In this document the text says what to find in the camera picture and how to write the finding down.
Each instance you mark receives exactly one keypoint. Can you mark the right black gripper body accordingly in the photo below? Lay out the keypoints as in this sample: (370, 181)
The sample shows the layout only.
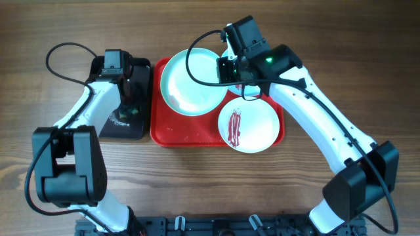
(226, 69)

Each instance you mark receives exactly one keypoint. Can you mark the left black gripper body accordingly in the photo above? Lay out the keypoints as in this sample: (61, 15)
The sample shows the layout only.
(130, 100)

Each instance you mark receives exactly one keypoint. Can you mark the green yellow sponge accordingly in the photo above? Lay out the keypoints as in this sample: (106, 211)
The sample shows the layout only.
(126, 113)

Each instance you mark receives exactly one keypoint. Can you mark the light blue plate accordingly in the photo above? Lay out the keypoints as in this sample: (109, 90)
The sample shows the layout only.
(237, 89)
(181, 93)

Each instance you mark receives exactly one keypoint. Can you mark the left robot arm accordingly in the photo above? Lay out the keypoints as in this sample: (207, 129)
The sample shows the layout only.
(67, 174)

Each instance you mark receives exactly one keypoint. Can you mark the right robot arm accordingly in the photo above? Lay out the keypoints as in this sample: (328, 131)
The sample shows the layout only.
(364, 171)

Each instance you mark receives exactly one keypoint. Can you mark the black plastic tray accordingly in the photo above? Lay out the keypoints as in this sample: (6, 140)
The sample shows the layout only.
(138, 98)

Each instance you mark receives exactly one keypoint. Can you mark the red plastic tray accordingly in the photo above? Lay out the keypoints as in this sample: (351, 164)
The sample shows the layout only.
(171, 129)

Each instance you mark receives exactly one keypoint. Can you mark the light blue plate top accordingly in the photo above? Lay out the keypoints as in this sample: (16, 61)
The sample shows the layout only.
(237, 89)

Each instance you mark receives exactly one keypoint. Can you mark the white plate with stain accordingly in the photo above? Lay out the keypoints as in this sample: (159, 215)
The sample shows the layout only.
(247, 125)

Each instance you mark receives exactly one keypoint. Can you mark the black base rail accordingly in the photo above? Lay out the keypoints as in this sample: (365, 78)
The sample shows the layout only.
(281, 225)

